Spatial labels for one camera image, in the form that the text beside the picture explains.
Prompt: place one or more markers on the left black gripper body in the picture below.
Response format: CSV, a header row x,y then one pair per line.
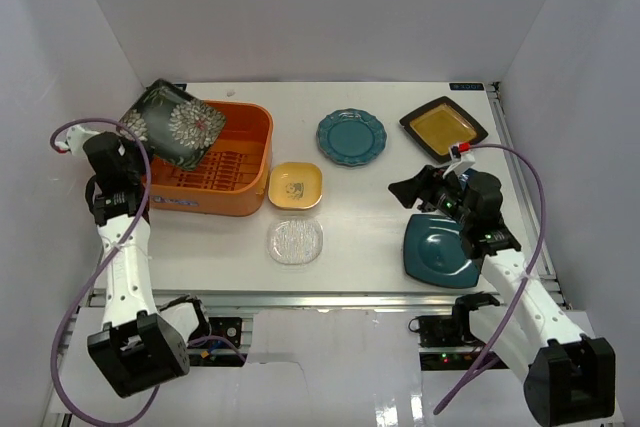
x,y
133,148

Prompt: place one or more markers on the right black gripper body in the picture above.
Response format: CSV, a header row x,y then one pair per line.
x,y
444,196

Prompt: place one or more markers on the black floral square plate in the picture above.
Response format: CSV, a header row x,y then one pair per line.
x,y
174,125

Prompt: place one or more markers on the amber black-rimmed square plate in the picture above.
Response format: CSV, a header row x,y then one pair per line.
x,y
439,124

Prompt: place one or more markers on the teal scalloped round plate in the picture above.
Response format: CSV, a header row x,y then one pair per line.
x,y
351,137

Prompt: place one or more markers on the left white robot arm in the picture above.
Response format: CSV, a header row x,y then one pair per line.
x,y
139,345

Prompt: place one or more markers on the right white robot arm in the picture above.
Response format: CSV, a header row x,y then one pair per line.
x,y
567,376

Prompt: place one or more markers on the orange plastic bin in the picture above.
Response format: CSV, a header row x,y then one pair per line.
x,y
231,179

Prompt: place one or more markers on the dark blue leaf plate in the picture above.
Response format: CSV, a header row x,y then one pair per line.
x,y
464,178

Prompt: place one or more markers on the teal square large plate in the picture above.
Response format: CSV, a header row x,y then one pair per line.
x,y
432,253

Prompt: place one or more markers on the yellow square small plate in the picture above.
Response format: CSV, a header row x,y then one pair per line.
x,y
295,186

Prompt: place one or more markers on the clear glass round plate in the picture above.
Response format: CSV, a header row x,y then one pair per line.
x,y
295,241

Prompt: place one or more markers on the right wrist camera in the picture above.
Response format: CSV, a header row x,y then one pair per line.
x,y
462,159

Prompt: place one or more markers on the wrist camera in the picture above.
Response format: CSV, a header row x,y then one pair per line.
x,y
74,139
462,159

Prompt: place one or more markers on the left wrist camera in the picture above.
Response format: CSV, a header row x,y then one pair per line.
x,y
74,139

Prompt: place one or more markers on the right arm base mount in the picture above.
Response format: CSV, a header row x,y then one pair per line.
x,y
446,340

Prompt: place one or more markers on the aluminium table frame rail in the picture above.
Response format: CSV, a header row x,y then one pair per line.
x,y
225,261

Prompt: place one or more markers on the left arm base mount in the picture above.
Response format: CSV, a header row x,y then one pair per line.
x,y
212,341

